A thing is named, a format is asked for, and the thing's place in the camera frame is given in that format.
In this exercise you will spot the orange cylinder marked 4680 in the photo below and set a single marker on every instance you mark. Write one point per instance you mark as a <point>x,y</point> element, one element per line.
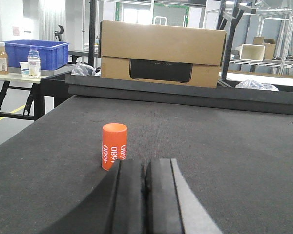
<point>114,144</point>

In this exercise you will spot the light folding side table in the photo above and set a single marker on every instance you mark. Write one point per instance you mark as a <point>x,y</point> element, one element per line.
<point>12,80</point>

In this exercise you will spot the black tray rack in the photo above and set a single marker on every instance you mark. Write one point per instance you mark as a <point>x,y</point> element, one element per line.
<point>280,102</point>

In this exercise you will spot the clear plastic water bottle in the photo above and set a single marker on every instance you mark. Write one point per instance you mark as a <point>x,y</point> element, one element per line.
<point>34,61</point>

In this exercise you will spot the small open cardboard box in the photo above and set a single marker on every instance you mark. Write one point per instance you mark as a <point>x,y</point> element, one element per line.
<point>269,44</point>

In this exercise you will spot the large cardboard box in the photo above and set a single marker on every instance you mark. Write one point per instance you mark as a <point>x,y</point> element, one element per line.
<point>161,54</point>

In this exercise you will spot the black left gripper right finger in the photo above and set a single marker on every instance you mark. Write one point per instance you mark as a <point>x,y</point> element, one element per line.
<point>172,207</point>

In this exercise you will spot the black office chair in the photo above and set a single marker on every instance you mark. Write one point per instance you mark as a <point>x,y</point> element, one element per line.
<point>58,34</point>

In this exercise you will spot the orange juice bottle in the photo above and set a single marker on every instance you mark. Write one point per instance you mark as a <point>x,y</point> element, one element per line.
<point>3,59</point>

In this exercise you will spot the beige rectangular bin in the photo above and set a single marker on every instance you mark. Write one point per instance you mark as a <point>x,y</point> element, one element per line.
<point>251,52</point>

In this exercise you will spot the white paper cup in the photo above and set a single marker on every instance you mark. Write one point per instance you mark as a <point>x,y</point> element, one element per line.
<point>24,66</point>

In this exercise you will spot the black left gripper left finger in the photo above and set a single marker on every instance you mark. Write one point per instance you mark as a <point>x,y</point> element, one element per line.
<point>115,206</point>

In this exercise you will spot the crumpled clear plastic bag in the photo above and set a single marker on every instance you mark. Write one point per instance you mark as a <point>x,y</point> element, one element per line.
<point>81,69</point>

